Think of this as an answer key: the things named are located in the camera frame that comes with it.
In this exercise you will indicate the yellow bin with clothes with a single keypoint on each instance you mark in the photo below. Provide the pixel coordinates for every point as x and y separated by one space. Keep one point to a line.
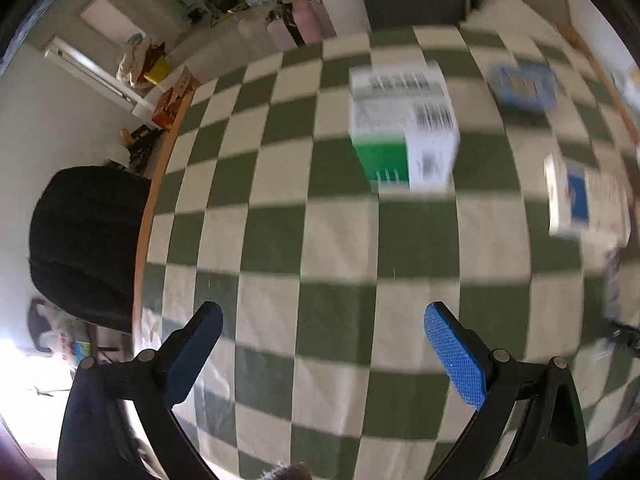
144 62

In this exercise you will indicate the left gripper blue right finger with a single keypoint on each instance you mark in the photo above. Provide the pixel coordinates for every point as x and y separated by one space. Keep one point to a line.
460 351

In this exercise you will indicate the red orange carton box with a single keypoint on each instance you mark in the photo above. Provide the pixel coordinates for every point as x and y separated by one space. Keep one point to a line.
168 105

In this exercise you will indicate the pink suitcase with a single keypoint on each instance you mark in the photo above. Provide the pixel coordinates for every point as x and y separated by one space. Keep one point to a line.
299 23

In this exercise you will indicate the chair with black jacket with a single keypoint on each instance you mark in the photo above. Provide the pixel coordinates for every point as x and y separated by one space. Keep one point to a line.
83 241

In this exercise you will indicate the white box blue rectangle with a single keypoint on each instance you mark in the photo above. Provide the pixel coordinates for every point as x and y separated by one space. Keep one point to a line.
585 203

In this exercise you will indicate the green white medicine box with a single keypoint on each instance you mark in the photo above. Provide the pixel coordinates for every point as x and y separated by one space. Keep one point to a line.
402 125

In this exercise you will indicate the green white checkered mat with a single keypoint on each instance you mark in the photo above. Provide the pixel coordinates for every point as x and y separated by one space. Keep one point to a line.
265 209

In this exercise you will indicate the blue cartoon snack packet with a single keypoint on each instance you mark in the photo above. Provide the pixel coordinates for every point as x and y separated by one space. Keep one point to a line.
529 86

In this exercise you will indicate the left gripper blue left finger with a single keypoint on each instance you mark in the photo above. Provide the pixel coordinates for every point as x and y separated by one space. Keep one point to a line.
186 351

